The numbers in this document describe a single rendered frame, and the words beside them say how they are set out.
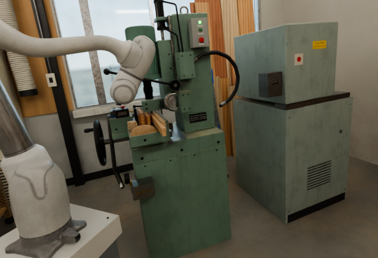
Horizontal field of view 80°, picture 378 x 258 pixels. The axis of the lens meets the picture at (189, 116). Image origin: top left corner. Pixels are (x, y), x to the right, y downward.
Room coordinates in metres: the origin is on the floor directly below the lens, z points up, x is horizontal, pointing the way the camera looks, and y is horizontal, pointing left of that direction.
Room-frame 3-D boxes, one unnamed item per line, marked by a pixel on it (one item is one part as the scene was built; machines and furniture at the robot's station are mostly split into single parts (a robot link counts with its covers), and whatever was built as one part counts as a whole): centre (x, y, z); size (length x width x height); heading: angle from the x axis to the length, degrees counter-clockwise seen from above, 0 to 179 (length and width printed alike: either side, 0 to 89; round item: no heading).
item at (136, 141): (1.40, 0.34, 0.87); 0.61 x 0.30 x 0.06; 17
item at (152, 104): (1.43, 0.22, 0.99); 0.14 x 0.07 x 0.09; 107
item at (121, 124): (1.38, 0.43, 0.91); 0.15 x 0.14 x 0.09; 17
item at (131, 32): (1.43, 0.24, 1.32); 0.18 x 0.18 x 0.31
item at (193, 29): (1.39, -0.11, 1.40); 0.10 x 0.06 x 0.16; 107
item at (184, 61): (1.35, -0.01, 1.23); 0.09 x 0.08 x 0.15; 107
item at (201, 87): (1.52, -0.04, 1.16); 0.22 x 0.22 x 0.72; 17
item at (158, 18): (1.47, 0.11, 1.54); 0.08 x 0.08 x 0.17; 17
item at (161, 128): (1.32, 0.21, 0.92); 0.54 x 0.02 x 0.04; 17
